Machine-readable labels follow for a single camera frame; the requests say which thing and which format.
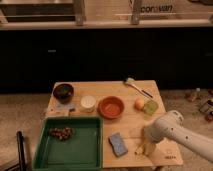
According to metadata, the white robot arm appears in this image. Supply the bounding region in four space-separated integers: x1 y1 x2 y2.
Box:
143 110 213 163

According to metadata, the black chair frame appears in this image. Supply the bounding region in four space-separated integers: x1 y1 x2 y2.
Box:
0 131 27 171

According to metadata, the white convan box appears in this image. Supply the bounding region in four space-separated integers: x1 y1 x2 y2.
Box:
128 0 176 20

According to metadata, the white cup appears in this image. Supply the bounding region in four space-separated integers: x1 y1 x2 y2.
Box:
80 95 96 112

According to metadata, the red bowl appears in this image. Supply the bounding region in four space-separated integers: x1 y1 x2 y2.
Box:
98 96 124 119

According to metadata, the light blue cloth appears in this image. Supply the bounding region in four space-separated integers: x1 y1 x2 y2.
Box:
55 103 75 111

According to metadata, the yellow-green sponge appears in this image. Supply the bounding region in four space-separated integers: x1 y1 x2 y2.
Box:
143 100 158 115

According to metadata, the green plastic tray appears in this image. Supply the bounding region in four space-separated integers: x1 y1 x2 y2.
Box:
32 117 103 171

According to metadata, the blue sponge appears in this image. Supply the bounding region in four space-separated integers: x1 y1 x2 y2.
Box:
108 133 128 157

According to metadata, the bunch of red grapes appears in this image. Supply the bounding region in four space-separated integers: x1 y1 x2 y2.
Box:
49 127 75 141

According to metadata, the dark brown bowl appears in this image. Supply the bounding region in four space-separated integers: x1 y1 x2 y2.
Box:
53 83 74 104

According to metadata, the yellow banana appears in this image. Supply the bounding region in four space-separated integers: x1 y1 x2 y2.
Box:
135 144 144 155

